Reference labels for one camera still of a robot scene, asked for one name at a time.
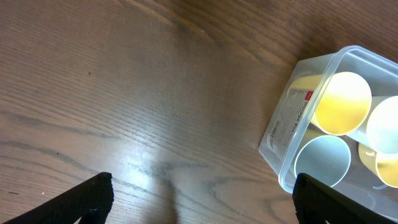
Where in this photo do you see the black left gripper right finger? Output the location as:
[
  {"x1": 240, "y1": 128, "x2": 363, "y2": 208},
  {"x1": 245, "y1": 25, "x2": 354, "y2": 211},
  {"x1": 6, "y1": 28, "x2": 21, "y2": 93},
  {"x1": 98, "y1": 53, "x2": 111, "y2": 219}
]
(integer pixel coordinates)
[{"x1": 292, "y1": 173, "x2": 394, "y2": 224}]

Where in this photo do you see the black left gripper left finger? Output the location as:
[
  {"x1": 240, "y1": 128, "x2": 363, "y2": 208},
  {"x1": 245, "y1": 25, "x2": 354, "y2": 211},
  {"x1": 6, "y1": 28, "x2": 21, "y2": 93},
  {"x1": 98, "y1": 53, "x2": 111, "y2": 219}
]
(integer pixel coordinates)
[{"x1": 6, "y1": 172, "x2": 114, "y2": 224}]

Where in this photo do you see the grey plastic cup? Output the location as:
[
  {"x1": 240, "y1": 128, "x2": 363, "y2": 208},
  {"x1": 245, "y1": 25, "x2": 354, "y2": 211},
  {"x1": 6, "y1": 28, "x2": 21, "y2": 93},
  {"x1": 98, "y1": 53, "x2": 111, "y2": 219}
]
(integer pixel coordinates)
[{"x1": 294, "y1": 135, "x2": 351, "y2": 187}]

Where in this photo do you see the white plastic cup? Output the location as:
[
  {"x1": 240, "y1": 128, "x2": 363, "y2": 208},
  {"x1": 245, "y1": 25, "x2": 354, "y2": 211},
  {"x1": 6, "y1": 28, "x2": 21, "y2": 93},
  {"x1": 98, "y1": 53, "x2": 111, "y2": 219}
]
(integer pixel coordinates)
[{"x1": 348, "y1": 96, "x2": 397, "y2": 154}]

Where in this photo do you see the yellow plastic cup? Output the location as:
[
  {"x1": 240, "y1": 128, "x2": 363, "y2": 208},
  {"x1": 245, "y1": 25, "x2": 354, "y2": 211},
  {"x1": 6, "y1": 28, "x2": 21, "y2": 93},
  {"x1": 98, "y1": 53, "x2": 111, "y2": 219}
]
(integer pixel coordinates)
[{"x1": 287, "y1": 72, "x2": 373, "y2": 137}]

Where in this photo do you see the clear plastic container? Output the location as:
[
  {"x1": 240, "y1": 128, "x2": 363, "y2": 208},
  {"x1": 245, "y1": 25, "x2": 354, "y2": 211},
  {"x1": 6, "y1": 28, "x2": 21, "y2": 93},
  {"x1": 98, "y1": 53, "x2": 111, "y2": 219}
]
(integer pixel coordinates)
[{"x1": 259, "y1": 45, "x2": 397, "y2": 220}]

